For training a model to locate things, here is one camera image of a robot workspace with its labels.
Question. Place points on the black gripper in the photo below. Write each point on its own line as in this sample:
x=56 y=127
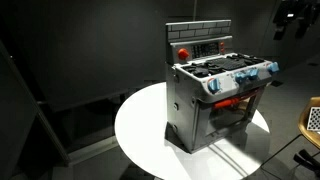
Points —
x=287 y=11

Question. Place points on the blue stove knob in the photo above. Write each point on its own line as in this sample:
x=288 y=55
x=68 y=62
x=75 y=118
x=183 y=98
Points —
x=273 y=67
x=240 y=77
x=253 y=73
x=214 y=85

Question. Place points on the small red stove button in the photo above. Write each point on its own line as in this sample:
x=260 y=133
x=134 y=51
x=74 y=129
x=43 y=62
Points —
x=222 y=50
x=221 y=44

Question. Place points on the grey toy stove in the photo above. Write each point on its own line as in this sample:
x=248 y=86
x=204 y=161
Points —
x=186 y=113

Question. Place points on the black burner grate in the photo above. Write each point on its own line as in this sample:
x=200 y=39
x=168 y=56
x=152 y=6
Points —
x=220 y=65

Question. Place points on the black white checkerboard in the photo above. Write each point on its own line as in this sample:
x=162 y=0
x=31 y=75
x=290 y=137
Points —
x=314 y=119

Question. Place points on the yellow chair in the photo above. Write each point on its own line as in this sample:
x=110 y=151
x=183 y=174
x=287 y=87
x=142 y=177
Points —
x=308 y=133

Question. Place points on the dark oven door window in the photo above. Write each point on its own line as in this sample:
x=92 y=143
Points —
x=226 y=118

